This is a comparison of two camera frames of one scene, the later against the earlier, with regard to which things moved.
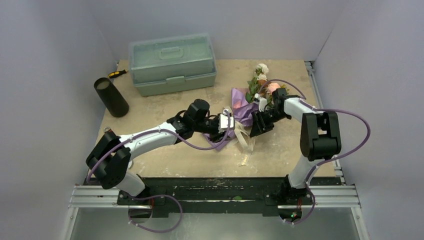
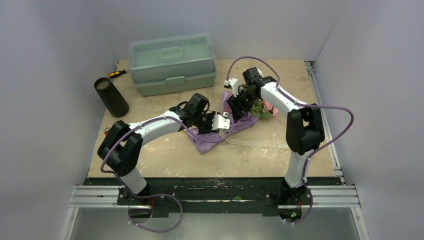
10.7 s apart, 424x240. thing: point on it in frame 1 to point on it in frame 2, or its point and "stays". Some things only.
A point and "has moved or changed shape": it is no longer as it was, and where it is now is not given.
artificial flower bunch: [259, 84] has moved or changed shape
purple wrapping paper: [243, 110] has moved or changed shape
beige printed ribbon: [246, 140] to [274, 145]
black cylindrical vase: [117, 105] stays
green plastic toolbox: [168, 65] stays
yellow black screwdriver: [115, 73] stays
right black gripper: [262, 119] to [236, 106]
